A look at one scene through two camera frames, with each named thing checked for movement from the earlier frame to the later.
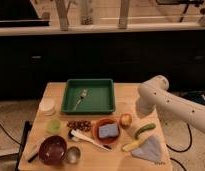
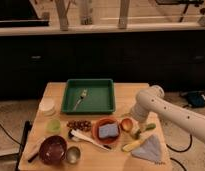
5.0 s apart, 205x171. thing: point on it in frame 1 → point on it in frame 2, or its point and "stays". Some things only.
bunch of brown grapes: [84, 125] stays
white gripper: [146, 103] → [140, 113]
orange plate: [107, 140] stays
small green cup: [53, 126] stays
